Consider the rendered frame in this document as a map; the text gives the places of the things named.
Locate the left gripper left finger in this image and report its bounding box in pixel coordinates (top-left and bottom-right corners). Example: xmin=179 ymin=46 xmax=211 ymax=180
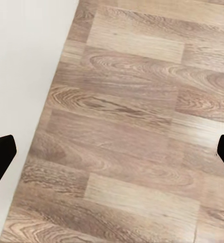
xmin=0 ymin=135 xmax=17 ymax=180

